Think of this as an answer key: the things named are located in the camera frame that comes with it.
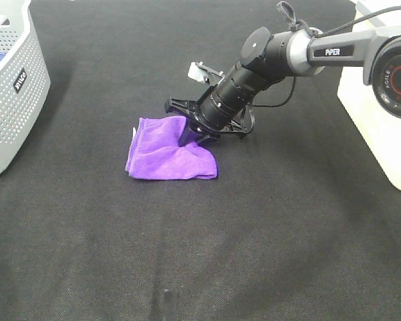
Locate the purple microfibre towel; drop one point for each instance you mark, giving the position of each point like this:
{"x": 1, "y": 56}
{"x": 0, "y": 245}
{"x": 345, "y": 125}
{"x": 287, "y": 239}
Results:
{"x": 154, "y": 153}

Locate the grey perforated plastic basket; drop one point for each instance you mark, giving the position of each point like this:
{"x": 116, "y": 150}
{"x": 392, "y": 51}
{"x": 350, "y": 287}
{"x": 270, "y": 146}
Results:
{"x": 24, "y": 78}

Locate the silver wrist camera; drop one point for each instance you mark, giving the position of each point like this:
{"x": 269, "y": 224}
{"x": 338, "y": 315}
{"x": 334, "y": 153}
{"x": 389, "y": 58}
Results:
{"x": 199, "y": 72}

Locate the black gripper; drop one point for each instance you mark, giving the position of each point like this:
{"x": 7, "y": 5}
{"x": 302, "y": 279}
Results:
{"x": 196, "y": 127}

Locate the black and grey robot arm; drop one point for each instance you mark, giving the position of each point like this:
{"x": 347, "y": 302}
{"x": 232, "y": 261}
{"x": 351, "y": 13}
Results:
{"x": 266, "y": 59}

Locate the white plastic storage box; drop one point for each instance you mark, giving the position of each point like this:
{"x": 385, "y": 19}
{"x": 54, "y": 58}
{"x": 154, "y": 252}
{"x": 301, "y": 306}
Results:
{"x": 380, "y": 130}

